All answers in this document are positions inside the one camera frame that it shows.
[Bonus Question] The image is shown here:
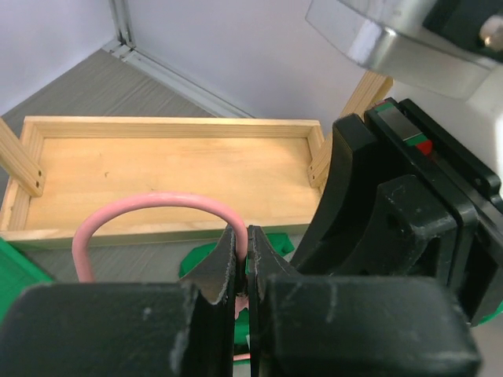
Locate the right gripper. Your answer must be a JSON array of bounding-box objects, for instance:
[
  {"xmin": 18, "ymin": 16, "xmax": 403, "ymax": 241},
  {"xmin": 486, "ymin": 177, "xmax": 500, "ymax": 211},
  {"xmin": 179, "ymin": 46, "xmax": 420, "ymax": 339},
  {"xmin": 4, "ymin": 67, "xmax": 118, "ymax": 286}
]
[{"xmin": 292, "ymin": 99, "xmax": 502, "ymax": 326}]

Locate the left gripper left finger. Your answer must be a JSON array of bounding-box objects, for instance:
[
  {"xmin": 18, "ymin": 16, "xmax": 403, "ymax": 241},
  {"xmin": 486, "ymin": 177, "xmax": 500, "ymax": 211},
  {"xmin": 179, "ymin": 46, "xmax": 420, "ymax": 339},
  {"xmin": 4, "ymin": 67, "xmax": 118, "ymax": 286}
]
[{"xmin": 1, "ymin": 228, "xmax": 237, "ymax": 376}]

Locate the green t shirt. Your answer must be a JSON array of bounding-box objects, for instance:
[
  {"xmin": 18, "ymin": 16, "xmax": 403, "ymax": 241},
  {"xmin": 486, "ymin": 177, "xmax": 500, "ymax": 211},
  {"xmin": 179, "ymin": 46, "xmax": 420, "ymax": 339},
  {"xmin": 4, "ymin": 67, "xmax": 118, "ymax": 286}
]
[{"xmin": 178, "ymin": 231, "xmax": 503, "ymax": 377}]

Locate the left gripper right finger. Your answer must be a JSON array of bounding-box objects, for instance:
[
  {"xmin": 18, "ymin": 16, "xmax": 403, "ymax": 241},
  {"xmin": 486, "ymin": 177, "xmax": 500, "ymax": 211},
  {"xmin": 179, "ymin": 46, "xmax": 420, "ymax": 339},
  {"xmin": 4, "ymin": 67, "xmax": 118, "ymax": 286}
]
[{"xmin": 248, "ymin": 225, "xmax": 482, "ymax": 376}]

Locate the wooden clothes rack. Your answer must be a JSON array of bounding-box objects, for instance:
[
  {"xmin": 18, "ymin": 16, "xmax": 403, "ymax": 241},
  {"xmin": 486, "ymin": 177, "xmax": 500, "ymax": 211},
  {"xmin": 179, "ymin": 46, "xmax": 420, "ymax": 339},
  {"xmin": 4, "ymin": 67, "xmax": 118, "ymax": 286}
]
[{"xmin": 0, "ymin": 72, "xmax": 394, "ymax": 252}]

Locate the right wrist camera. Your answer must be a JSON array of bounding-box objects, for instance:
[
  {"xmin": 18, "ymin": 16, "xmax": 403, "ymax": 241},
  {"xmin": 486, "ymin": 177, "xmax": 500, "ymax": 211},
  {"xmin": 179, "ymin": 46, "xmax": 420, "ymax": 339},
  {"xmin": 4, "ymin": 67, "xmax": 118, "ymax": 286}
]
[{"xmin": 306, "ymin": 0, "xmax": 498, "ymax": 99}]

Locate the green plastic tray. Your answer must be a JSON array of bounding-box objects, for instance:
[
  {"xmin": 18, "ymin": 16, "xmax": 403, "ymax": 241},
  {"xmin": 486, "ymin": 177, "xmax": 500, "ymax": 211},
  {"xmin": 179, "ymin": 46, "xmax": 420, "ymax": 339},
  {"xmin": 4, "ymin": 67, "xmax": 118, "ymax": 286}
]
[{"xmin": 0, "ymin": 239, "xmax": 54, "ymax": 320}]

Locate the pink wire hanger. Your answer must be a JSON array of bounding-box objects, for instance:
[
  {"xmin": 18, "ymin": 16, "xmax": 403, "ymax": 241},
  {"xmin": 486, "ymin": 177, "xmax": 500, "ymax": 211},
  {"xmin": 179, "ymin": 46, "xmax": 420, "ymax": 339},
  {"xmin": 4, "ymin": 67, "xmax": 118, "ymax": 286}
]
[{"xmin": 72, "ymin": 192, "xmax": 248, "ymax": 364}]

